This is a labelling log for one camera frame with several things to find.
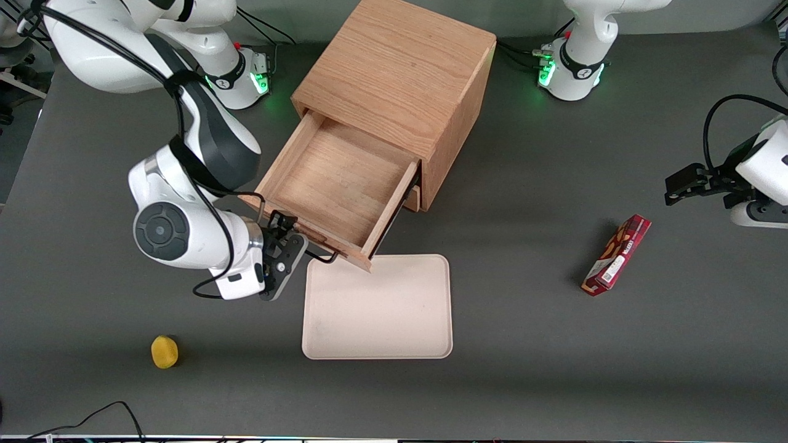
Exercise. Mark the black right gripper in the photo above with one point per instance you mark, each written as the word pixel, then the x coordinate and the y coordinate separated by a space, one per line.
pixel 269 237

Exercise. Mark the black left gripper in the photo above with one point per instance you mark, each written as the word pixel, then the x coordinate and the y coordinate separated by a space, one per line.
pixel 725 180

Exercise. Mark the wooden drawer with deep tray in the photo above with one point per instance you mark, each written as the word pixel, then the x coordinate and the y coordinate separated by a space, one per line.
pixel 338 184

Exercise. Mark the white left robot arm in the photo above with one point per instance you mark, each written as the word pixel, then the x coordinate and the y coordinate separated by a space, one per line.
pixel 585 37

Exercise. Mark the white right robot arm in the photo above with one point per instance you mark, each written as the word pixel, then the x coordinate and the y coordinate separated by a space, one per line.
pixel 184 246

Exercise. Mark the wooden drawer front panel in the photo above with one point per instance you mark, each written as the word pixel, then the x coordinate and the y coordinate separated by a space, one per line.
pixel 414 200

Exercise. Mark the wooden drawer cabinet body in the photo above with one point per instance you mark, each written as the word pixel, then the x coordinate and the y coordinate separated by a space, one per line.
pixel 400 67

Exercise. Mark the red tartan cookie box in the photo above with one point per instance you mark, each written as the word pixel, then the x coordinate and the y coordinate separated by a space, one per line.
pixel 615 258

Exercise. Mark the beige plastic tray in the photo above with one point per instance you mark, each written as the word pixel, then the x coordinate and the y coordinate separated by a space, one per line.
pixel 377 307

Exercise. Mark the yellow lemon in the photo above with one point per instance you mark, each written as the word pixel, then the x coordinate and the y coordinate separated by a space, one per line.
pixel 164 352

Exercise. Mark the grey rounded background object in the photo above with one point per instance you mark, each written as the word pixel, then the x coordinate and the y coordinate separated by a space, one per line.
pixel 11 46

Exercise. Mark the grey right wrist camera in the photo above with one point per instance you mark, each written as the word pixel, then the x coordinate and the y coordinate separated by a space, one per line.
pixel 297 249

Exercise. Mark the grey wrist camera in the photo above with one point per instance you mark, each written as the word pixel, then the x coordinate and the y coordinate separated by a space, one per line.
pixel 757 215
pixel 297 249

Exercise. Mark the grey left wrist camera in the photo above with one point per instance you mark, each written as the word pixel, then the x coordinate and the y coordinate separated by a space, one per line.
pixel 757 215

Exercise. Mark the dark metal frame strut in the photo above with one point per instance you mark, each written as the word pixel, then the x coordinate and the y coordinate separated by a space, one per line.
pixel 782 19

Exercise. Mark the white frame bar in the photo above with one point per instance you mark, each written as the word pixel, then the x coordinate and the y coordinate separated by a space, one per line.
pixel 24 85

